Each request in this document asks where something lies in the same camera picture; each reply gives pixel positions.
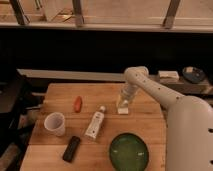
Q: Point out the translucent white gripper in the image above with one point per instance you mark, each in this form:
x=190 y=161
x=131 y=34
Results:
x=127 y=94

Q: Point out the white sponge block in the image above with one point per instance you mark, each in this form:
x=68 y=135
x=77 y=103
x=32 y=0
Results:
x=123 y=110

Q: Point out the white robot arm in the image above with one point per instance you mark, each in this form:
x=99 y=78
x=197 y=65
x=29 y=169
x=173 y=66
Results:
x=189 y=132

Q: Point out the orange carrot toy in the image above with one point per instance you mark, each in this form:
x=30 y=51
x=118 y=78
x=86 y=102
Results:
x=78 y=104

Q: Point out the white tube with cap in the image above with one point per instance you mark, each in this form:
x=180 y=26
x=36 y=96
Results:
x=95 y=123

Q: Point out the green round bowl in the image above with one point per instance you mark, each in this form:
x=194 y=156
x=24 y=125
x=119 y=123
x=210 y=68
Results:
x=128 y=152

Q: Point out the dark blue plate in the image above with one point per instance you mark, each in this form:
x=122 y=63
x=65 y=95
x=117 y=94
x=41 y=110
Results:
x=193 y=74

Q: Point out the black rectangular remote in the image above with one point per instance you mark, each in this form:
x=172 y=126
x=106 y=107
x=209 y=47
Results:
x=71 y=148

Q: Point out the white plastic cup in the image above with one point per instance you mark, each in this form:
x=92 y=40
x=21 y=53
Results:
x=55 y=123

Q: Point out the dark chair at left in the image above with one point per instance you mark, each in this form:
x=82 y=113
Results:
x=14 y=100

